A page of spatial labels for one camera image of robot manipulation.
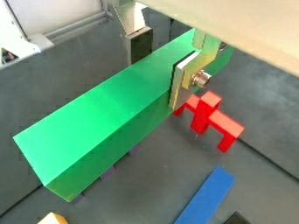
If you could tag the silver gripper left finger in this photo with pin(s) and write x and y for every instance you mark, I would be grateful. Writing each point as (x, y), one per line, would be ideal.
(136, 34)

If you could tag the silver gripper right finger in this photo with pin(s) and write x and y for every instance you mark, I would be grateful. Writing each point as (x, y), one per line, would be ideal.
(188, 74)

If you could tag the green long block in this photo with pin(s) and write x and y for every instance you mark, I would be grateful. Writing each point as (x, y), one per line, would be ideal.
(73, 144)

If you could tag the yellow slotted board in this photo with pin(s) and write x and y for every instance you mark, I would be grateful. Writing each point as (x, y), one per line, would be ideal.
(52, 218)

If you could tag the red cross-shaped block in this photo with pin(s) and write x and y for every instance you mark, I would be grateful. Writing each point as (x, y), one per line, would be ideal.
(207, 115)

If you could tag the blue long block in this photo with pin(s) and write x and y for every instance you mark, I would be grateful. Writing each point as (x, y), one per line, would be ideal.
(207, 199)

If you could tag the purple stepped block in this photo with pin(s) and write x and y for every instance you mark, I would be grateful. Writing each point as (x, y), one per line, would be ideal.
(107, 173)

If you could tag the aluminium frame profile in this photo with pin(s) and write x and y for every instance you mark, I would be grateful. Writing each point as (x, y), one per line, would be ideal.
(33, 25)

